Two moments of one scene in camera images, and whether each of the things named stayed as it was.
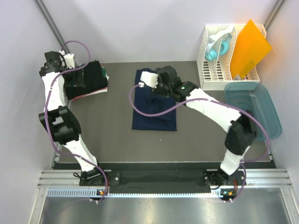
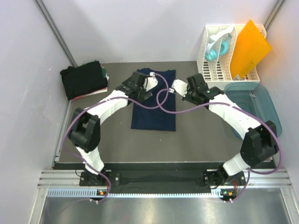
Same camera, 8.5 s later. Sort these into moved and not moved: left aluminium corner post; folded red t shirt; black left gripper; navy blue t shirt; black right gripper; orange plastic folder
Moved: black left gripper; black right gripper
Not moved: navy blue t shirt; orange plastic folder; folded red t shirt; left aluminium corner post
